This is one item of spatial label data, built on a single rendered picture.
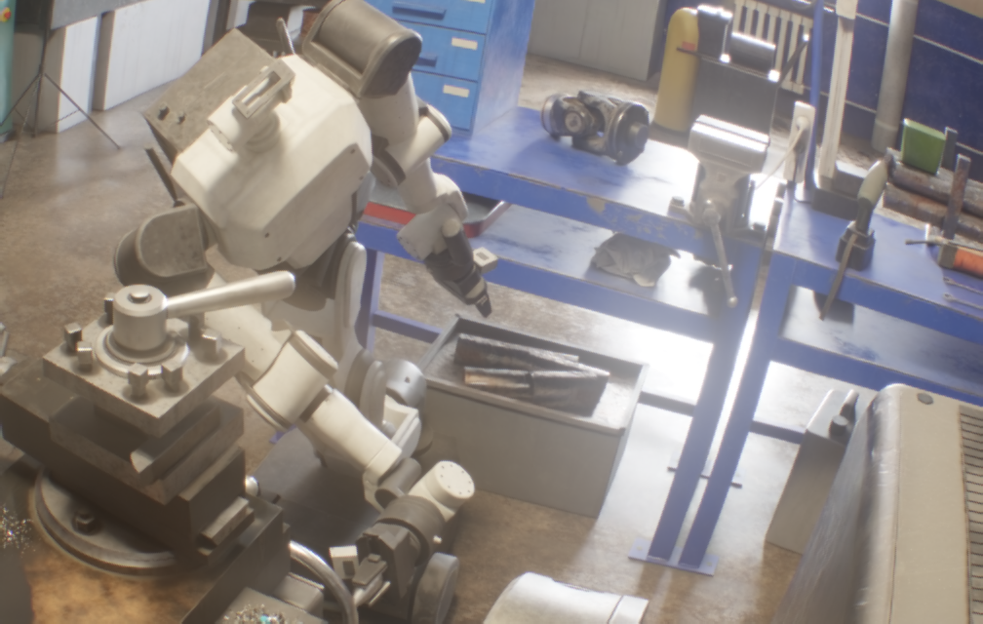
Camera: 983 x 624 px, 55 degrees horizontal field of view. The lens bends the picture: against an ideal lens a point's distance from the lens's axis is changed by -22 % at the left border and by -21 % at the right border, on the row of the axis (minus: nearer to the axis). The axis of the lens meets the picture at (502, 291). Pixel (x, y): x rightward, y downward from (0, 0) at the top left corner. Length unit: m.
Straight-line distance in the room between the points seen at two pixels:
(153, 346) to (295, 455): 1.64
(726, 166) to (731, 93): 3.89
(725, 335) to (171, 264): 1.35
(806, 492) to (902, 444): 2.14
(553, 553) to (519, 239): 0.75
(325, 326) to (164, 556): 0.95
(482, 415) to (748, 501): 0.80
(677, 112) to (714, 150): 4.00
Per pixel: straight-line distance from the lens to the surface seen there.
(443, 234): 2.00
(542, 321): 3.81
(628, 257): 2.50
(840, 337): 2.53
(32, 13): 5.33
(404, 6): 2.63
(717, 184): 2.22
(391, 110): 1.71
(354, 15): 1.61
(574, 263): 2.54
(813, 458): 2.78
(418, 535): 1.50
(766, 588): 2.77
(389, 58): 1.57
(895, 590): 0.56
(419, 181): 1.91
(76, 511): 1.11
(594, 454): 2.78
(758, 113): 6.11
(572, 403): 2.82
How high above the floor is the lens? 1.65
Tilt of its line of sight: 25 degrees down
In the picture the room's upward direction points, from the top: 10 degrees clockwise
